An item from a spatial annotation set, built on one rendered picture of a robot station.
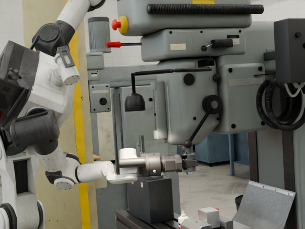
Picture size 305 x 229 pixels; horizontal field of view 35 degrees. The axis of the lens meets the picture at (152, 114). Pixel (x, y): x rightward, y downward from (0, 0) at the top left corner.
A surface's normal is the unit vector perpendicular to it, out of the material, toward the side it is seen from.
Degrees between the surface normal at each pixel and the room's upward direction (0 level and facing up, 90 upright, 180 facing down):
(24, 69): 58
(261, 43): 90
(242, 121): 90
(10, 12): 90
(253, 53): 90
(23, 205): 81
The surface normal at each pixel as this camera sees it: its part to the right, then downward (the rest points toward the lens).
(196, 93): 0.38, 0.03
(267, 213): -0.85, -0.39
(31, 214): 0.67, -0.16
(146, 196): -0.88, 0.08
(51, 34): -0.09, -0.40
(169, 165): 0.04, 0.05
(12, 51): 0.55, -0.53
